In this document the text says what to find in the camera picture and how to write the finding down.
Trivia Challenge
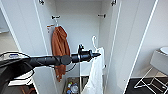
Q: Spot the white clothes hanger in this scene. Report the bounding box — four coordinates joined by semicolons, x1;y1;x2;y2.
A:
52;17;61;30
91;34;101;55

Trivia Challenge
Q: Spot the white t-shirt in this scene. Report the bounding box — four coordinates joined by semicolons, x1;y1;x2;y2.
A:
81;46;106;94

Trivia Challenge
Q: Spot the white wardrobe door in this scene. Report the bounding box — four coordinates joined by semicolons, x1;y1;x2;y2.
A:
0;0;56;94
105;0;159;94

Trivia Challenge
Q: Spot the orange hoodie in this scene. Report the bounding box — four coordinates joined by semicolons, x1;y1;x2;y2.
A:
51;25;72;83

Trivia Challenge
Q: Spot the grey storage basket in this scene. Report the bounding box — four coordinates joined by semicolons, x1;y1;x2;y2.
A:
64;76;81;94

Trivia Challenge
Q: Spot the white wardrobe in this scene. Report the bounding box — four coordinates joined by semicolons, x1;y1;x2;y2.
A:
32;0;118;94

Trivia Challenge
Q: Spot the white round bottle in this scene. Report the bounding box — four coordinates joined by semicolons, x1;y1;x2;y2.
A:
71;84;80;94

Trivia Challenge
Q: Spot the black door hinge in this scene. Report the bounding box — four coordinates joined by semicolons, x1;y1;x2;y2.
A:
37;0;46;5
110;0;117;6

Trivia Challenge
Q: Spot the white table board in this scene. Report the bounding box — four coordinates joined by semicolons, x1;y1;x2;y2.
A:
7;71;35;88

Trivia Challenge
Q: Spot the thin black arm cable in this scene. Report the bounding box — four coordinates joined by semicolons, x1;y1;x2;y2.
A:
65;62;80;73

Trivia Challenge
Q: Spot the black wall hook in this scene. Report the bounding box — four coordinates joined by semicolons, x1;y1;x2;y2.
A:
97;13;107;19
51;14;62;21

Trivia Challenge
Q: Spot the grey wall panel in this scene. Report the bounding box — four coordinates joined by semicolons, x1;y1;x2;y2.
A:
0;9;9;34

